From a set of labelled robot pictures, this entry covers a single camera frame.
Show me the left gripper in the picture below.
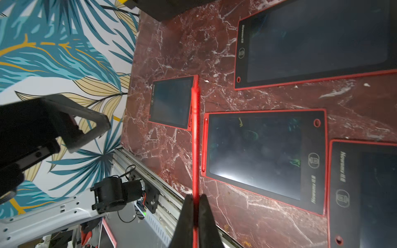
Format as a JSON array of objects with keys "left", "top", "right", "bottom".
[{"left": 1, "top": 94, "right": 111, "bottom": 202}]

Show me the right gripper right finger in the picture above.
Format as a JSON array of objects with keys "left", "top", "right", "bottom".
[{"left": 198, "top": 194, "right": 224, "bottom": 248}]

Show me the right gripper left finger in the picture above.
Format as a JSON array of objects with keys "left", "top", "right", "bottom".
[{"left": 168, "top": 194, "right": 194, "bottom": 248}]

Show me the writing tablet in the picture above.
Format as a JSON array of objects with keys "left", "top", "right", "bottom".
[
  {"left": 234, "top": 0, "right": 397, "bottom": 91},
  {"left": 201, "top": 108, "right": 328, "bottom": 216},
  {"left": 148, "top": 74, "right": 199, "bottom": 131},
  {"left": 327, "top": 139, "right": 397, "bottom": 248}
]

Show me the red stylus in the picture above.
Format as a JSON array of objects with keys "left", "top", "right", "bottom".
[{"left": 191, "top": 85, "right": 200, "bottom": 248}]

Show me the yellow black toolbox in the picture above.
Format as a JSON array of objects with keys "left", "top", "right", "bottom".
[{"left": 119, "top": 0, "right": 215, "bottom": 22}]

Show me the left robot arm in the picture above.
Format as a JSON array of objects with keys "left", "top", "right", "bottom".
[{"left": 1, "top": 94, "right": 144, "bottom": 248}]

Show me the aluminium frame rail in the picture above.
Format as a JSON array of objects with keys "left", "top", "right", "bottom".
[{"left": 114, "top": 148, "right": 183, "bottom": 247}]

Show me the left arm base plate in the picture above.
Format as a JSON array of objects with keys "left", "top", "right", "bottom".
[{"left": 143, "top": 180, "right": 160, "bottom": 214}]

